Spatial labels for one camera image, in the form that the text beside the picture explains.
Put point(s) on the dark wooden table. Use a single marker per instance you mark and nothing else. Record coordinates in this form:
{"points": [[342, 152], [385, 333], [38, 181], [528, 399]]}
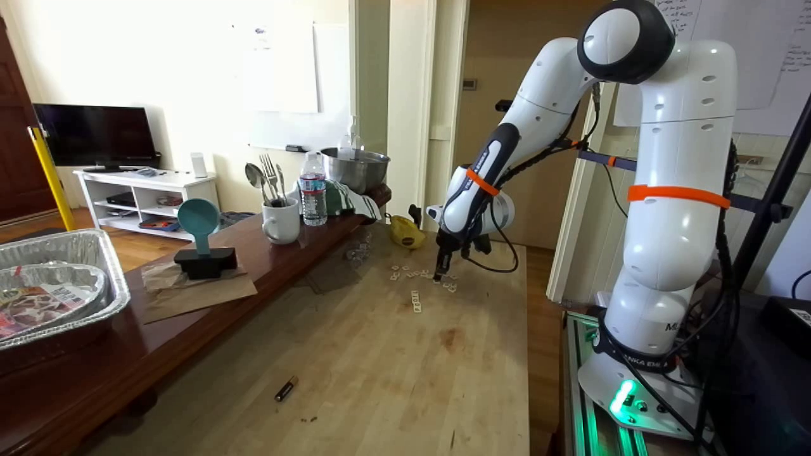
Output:
{"points": [[83, 380]]}

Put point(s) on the aluminium foil tray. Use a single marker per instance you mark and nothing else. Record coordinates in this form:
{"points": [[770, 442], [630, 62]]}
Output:
{"points": [[101, 254]]}

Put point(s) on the clear plastic water bottle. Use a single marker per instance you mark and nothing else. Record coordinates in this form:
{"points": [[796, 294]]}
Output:
{"points": [[312, 197]]}

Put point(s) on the steel mixing bowl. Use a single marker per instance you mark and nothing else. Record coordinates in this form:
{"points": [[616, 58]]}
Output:
{"points": [[365, 167]]}

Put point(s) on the metal spoon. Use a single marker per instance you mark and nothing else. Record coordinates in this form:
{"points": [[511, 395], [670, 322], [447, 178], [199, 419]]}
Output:
{"points": [[253, 175]]}

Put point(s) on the black television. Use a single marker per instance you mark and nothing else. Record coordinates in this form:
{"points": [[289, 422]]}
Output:
{"points": [[96, 135]]}

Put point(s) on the green striped white towel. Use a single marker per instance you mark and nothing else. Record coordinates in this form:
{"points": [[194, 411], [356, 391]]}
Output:
{"points": [[356, 202]]}

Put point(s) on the blue bar clamp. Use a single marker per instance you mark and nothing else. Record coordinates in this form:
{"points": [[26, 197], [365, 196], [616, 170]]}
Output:
{"points": [[602, 158]]}

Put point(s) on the white television shelf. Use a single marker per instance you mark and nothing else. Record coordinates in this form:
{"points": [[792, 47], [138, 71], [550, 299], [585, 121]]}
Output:
{"points": [[154, 196]]}

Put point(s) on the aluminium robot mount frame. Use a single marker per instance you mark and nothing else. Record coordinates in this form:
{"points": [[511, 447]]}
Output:
{"points": [[590, 422]]}

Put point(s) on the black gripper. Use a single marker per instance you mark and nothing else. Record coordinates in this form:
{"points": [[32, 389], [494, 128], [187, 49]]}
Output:
{"points": [[447, 244]]}

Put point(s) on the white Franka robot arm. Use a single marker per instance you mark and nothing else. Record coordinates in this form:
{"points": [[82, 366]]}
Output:
{"points": [[674, 254]]}

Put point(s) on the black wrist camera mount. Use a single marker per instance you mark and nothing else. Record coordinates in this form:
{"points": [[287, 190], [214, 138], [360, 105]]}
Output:
{"points": [[483, 244]]}

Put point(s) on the teal round scoop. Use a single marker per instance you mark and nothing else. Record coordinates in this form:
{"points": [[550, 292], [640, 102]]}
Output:
{"points": [[199, 219]]}

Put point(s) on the brown wooden door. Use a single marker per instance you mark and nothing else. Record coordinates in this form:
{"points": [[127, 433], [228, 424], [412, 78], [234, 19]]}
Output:
{"points": [[488, 29]]}

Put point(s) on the white leaning board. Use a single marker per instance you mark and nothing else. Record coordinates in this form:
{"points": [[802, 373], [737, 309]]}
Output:
{"points": [[583, 210]]}

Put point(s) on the white wall board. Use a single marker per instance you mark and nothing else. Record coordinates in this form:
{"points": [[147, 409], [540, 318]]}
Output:
{"points": [[287, 83]]}

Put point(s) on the metal fork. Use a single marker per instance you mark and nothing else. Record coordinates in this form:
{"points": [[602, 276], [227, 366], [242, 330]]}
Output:
{"points": [[274, 178]]}

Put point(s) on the black block base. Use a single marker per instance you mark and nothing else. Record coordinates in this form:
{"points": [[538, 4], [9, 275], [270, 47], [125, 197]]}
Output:
{"points": [[205, 262]]}

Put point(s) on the small black marker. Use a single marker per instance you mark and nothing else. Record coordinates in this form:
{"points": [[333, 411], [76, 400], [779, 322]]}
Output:
{"points": [[284, 391]]}

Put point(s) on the brown paper sheet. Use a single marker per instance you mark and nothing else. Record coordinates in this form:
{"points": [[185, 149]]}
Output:
{"points": [[204, 294]]}

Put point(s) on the yellow stick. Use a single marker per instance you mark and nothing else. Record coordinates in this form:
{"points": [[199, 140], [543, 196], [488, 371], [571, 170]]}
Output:
{"points": [[49, 172]]}

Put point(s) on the black controller box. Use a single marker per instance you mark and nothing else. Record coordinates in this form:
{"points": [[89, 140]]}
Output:
{"points": [[760, 380]]}

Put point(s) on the yellow cloth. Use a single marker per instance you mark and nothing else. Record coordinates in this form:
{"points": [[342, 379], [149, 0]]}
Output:
{"points": [[409, 234]]}

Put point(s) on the white mug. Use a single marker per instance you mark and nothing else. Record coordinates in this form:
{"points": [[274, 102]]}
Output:
{"points": [[281, 224]]}

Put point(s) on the colourful printed paper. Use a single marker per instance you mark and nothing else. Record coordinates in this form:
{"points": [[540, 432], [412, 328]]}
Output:
{"points": [[33, 304]]}

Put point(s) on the black tripod pole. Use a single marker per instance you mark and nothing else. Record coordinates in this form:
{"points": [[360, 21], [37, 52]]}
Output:
{"points": [[774, 194]]}

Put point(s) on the white poster with writing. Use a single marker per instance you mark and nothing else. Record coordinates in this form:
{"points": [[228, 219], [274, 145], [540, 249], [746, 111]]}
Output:
{"points": [[760, 52]]}

